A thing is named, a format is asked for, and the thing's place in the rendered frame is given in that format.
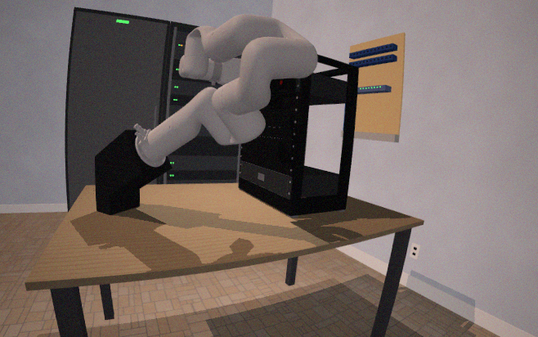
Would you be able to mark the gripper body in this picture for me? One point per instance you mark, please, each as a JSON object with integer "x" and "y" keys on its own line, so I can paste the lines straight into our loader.
{"x": 230, "y": 71}

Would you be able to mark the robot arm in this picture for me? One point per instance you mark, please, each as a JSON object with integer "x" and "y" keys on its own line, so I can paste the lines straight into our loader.
{"x": 276, "y": 52}

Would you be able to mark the black server rack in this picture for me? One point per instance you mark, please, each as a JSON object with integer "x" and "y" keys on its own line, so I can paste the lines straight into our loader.
{"x": 271, "y": 169}

